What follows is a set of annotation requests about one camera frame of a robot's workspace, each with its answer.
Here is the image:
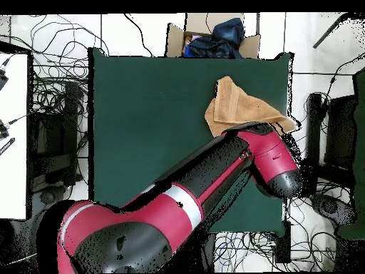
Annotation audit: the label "tan terry towel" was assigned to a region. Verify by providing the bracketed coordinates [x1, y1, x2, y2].
[204, 75, 297, 138]

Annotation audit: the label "black flat strip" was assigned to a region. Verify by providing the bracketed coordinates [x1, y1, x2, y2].
[0, 137, 16, 156]

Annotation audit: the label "dark green table cloth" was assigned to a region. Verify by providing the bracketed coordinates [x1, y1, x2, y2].
[88, 46, 293, 233]

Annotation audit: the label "cardboard box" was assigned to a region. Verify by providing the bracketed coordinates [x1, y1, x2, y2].
[165, 12, 261, 59]

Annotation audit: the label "dark blue clothes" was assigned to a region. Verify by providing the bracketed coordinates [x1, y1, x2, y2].
[183, 17, 246, 59]

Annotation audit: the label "black rectangular block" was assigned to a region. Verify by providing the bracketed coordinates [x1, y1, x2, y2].
[274, 220, 292, 264]

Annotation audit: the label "grey chair base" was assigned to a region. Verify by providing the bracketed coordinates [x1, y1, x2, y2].
[31, 183, 69, 212]

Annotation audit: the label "dark chair base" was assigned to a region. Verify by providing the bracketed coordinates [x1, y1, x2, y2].
[310, 193, 356, 226]

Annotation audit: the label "white desk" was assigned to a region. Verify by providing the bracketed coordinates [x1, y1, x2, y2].
[0, 52, 29, 220]

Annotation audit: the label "green covered table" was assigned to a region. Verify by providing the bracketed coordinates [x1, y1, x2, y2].
[336, 68, 365, 240]

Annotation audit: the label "black rod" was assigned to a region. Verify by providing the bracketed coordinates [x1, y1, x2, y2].
[312, 12, 350, 49]

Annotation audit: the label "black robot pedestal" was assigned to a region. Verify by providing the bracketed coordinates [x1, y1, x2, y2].
[170, 231, 217, 273]

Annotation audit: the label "blue cable bundle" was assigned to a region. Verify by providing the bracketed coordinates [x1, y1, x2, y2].
[213, 230, 275, 270]

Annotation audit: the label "black metal frame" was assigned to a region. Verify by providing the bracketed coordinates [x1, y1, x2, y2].
[303, 92, 357, 195]
[28, 81, 83, 186]

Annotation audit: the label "single black cable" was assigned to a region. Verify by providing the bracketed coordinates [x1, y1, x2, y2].
[123, 13, 155, 56]

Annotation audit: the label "black camera device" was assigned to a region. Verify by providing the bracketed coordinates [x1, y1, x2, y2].
[0, 58, 11, 91]
[0, 119, 10, 140]

